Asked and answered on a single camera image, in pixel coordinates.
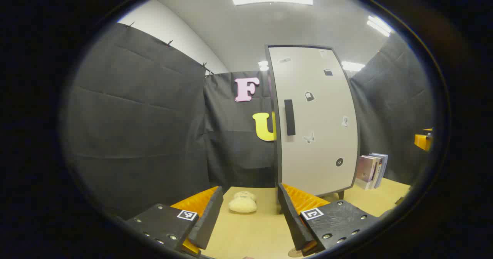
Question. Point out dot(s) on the blue grey book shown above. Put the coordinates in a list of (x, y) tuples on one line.
[(384, 166)]

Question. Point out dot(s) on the cream plush toy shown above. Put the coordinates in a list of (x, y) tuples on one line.
[(242, 206)]

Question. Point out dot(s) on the pale pink book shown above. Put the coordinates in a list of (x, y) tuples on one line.
[(364, 170)]

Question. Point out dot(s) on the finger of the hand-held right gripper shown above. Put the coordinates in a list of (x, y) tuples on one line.
[(423, 141)]

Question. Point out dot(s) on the tan spine book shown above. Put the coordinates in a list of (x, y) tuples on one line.
[(376, 170)]

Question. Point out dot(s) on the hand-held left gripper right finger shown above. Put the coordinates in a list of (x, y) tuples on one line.
[(292, 220)]

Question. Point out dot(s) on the black backdrop cloth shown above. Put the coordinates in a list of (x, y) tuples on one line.
[(134, 116)]

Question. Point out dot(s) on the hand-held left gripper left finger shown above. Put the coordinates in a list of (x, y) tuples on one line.
[(210, 220)]

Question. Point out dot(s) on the white cabinet door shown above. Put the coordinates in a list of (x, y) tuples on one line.
[(319, 155)]

